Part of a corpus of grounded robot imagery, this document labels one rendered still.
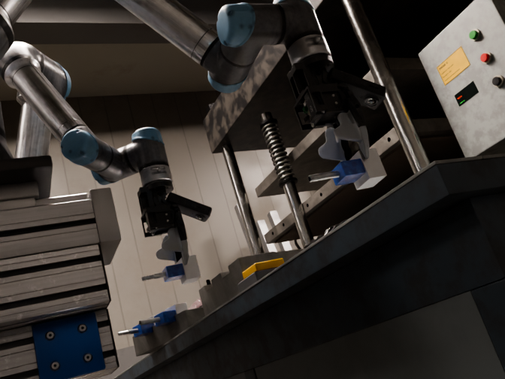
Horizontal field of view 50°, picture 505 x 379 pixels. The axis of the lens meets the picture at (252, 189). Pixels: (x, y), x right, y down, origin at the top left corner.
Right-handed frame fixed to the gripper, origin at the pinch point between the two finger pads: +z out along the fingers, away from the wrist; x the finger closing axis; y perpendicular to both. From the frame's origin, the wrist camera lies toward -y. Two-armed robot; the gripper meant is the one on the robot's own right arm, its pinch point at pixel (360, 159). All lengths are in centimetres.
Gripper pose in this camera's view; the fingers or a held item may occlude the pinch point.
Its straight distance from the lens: 97.5
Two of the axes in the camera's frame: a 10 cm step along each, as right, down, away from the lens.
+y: -9.2, 1.5, -3.7
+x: 2.8, -4.0, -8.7
